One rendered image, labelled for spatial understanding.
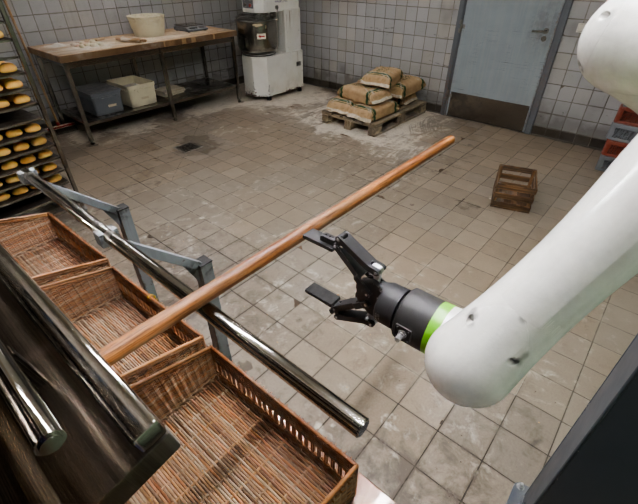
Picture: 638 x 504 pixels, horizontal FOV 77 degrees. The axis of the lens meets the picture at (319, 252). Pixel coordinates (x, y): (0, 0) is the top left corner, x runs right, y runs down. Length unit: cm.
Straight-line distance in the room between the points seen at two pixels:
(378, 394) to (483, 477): 53
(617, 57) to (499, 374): 40
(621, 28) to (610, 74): 5
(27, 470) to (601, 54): 70
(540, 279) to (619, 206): 10
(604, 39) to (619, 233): 26
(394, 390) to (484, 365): 157
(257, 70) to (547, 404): 519
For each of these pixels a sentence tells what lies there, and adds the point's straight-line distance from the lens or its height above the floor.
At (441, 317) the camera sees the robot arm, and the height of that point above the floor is 123.
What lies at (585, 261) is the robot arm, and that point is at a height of 142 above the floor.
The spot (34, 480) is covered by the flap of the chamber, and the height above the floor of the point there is 140.
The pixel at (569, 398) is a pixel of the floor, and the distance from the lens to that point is 232.
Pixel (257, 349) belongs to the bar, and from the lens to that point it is 65.
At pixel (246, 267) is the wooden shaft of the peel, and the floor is 120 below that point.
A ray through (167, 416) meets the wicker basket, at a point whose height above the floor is 59.
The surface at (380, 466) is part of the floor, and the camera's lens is 186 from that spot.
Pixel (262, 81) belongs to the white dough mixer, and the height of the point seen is 27.
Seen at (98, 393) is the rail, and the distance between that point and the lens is 32.
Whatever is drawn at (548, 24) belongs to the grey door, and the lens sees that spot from 525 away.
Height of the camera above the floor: 167
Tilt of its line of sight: 37 degrees down
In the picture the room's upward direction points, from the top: straight up
